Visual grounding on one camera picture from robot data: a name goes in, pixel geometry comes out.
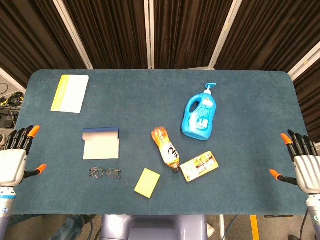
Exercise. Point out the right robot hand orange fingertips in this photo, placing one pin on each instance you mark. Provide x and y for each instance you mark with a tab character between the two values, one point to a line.
307	170

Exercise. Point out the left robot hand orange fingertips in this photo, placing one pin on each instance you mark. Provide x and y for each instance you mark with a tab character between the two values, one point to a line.
12	162

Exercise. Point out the black eyeglasses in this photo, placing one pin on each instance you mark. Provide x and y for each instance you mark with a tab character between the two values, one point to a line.
96	173

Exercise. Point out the blue glasses case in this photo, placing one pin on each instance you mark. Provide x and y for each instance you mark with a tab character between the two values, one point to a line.
100	147

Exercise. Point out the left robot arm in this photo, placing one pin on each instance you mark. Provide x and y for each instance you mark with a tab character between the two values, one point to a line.
5	207

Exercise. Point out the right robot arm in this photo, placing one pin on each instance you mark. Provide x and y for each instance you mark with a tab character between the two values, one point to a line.
314	212

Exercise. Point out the dark brown curtain panel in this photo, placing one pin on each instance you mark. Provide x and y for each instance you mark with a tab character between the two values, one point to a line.
112	32
311	100
275	30
30	37
187	32

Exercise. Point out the yellow floor tape strip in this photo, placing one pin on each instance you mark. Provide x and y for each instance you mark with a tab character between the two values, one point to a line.
254	226

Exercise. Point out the person leg in jeans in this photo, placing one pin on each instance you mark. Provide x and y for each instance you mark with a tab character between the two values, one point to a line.
70	226

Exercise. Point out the yellow and white book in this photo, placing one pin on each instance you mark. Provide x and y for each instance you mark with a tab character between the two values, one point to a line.
70	95

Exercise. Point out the white table leg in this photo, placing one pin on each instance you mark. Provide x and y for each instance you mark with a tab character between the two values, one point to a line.
222	225

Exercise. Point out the yellow snack box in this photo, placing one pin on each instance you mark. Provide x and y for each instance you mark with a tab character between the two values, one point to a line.
200	166

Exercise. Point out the blue detergent pump bottle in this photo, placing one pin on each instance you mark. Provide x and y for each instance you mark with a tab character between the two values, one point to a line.
197	117

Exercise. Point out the yellow sponge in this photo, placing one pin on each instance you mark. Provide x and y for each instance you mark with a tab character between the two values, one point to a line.
147	183

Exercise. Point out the orange drink bottle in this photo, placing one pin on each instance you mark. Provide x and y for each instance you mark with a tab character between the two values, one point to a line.
167	150

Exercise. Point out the blue felt table cloth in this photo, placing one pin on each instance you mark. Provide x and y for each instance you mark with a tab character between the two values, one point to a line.
150	100

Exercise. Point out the grey robot torso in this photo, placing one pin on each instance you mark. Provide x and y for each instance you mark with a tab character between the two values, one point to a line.
150	227

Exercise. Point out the white double partition post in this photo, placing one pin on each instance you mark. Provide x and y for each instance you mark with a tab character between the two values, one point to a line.
149	35

